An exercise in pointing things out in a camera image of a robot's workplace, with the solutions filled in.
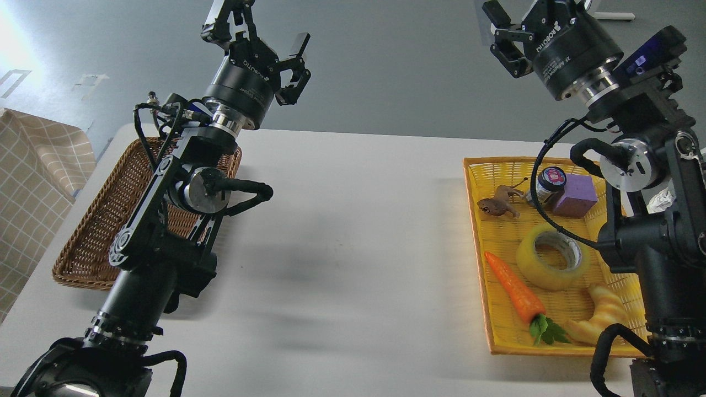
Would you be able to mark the yellow tape roll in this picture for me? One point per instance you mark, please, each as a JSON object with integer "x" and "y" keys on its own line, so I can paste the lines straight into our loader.
{"x": 551, "y": 260}

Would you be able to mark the white sneaker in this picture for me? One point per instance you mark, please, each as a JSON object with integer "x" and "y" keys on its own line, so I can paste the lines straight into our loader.
{"x": 662, "y": 200}

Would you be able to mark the toy croissant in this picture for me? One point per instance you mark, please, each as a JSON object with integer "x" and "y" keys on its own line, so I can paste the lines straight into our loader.
{"x": 607, "y": 310}

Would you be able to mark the white table leg base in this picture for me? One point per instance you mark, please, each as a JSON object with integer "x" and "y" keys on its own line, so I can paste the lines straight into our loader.
{"x": 613, "y": 16}

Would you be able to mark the purple foam block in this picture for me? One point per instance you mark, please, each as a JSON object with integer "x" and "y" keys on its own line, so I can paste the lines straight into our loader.
{"x": 578, "y": 197}

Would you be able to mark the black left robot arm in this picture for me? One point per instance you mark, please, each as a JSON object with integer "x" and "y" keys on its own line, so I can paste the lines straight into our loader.
{"x": 164, "y": 250}

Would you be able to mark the small dark lid jar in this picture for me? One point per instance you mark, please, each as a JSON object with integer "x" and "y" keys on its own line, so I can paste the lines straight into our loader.
{"x": 550, "y": 183}

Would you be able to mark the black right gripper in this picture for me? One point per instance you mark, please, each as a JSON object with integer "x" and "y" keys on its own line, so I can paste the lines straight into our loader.
{"x": 567, "y": 43}

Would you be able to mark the beige checkered cloth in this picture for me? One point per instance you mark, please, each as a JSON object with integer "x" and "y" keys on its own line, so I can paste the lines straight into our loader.
{"x": 44, "y": 164}

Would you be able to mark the orange toy carrot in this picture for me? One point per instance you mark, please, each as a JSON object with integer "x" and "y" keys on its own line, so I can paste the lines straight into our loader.
{"x": 527, "y": 304}

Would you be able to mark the brown toy animal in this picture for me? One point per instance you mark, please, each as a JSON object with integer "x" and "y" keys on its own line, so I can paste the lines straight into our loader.
{"x": 499, "y": 204}

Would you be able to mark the yellow woven tray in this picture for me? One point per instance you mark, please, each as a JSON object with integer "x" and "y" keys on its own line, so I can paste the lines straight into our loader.
{"x": 506, "y": 333}

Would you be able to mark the brown wicker basket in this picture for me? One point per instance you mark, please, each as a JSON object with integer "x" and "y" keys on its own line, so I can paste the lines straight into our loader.
{"x": 83, "y": 261}

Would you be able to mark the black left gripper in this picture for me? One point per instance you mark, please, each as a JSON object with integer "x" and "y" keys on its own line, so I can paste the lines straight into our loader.
{"x": 244, "y": 81}

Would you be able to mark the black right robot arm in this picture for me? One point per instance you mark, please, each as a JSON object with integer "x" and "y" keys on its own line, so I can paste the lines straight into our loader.
{"x": 654, "y": 173}

